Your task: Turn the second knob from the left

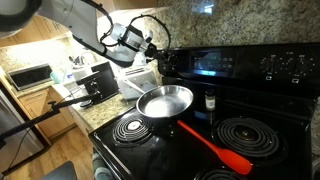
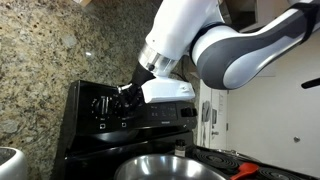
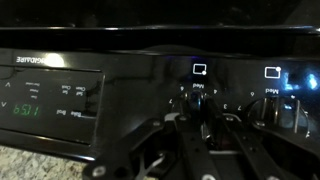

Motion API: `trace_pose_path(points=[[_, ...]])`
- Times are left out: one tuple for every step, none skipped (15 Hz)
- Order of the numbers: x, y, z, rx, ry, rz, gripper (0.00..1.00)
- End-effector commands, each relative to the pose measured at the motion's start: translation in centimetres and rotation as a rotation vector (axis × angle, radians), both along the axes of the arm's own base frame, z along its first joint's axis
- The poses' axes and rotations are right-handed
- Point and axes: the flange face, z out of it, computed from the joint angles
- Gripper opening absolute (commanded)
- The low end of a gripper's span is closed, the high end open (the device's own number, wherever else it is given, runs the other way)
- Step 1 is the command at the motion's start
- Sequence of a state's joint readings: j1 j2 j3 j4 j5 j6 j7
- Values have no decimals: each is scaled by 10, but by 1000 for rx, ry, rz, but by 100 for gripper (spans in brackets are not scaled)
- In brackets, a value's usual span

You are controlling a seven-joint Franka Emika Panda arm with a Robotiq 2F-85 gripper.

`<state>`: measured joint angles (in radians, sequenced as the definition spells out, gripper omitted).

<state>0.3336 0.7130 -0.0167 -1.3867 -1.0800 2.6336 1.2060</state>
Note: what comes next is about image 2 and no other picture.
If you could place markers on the small spice jar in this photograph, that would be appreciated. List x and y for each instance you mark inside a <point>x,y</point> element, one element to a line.
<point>180,150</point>

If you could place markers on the wooden wall cabinet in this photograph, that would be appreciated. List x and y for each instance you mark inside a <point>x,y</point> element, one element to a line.
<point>81,2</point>

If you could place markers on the large coil burner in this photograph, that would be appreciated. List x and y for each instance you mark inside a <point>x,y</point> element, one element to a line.
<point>213,160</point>

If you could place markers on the red silicone spatula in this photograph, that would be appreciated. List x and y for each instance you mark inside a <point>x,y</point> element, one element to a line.
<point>245,170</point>

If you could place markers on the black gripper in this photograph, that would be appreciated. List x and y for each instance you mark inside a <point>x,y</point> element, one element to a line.
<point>141,76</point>

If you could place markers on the black stove knob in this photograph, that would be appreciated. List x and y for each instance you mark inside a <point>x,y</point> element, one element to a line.
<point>193,112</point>
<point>185,112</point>
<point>102,107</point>
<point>116,110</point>

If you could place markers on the grey wall-hung object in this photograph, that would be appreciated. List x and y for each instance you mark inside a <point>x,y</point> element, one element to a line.
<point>206,111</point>

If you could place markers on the black electric stove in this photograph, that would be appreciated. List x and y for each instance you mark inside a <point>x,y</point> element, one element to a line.
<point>83,133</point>

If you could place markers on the black bar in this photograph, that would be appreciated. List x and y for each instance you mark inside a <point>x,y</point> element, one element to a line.
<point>311,83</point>

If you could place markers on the stainless steel frying pan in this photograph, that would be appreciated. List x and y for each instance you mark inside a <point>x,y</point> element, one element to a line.
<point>166,170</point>

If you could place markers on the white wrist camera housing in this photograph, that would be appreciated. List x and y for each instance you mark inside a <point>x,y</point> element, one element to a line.
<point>166,90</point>

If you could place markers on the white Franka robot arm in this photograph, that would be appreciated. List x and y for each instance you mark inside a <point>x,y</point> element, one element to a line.
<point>180,23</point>

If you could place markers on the silver door knob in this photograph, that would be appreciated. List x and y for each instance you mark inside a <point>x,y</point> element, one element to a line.
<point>296,139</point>

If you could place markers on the white toaster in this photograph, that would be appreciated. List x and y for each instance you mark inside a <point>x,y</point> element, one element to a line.
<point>13,166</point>

